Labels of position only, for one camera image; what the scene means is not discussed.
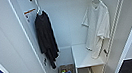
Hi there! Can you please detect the orange label strip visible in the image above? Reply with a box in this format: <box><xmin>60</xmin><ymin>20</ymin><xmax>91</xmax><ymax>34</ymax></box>
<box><xmin>23</xmin><ymin>7</ymin><xmax>37</xmax><ymax>15</ymax></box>

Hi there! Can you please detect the black garment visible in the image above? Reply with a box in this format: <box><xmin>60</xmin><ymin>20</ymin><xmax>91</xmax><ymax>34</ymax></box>
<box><xmin>32</xmin><ymin>8</ymin><xmax>63</xmax><ymax>72</ymax></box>

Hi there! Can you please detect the white wardrobe carcass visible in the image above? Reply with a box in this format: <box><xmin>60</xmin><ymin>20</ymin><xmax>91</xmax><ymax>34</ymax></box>
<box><xmin>15</xmin><ymin>0</ymin><xmax>132</xmax><ymax>73</ymax></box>

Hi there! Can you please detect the white shirt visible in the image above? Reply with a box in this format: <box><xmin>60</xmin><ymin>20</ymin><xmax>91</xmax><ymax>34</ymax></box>
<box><xmin>77</xmin><ymin>0</ymin><xmax>118</xmax><ymax>62</ymax></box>

